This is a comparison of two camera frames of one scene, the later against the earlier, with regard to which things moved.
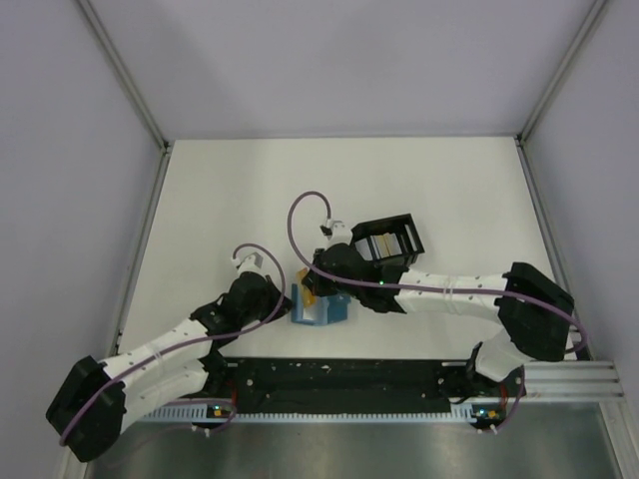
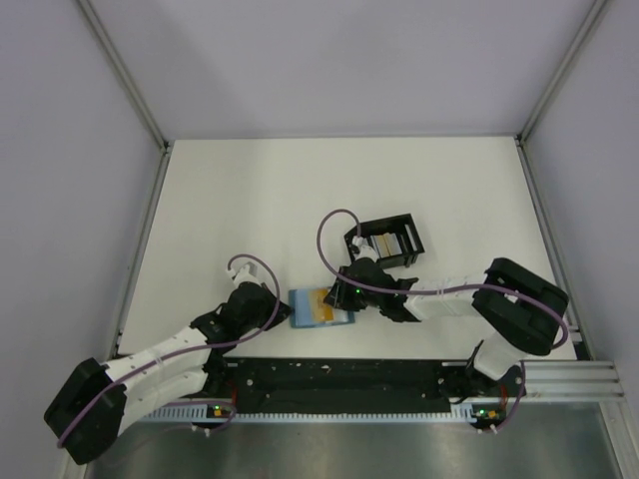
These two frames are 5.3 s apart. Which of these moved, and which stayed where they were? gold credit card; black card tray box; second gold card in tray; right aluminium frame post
Moved: gold credit card
Stayed: second gold card in tray; black card tray box; right aluminium frame post
